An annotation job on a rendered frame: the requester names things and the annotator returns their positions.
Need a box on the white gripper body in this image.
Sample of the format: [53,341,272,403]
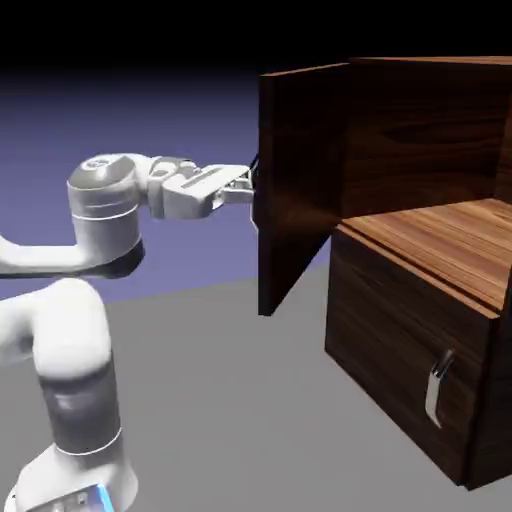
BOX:
[160,163,253,220]

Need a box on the dark metal door handle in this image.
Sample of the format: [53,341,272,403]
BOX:
[248,154,260,234]

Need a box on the tall dark wood cabinet door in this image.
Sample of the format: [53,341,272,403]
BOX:
[257,62,350,318]

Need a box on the dark wood cabinet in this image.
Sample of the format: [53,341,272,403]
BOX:
[324,55,512,492]

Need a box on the wide dark wood cabinet door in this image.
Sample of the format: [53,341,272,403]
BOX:
[324,228,496,488]

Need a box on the silver metal door handle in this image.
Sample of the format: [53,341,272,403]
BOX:
[424,348,456,430]

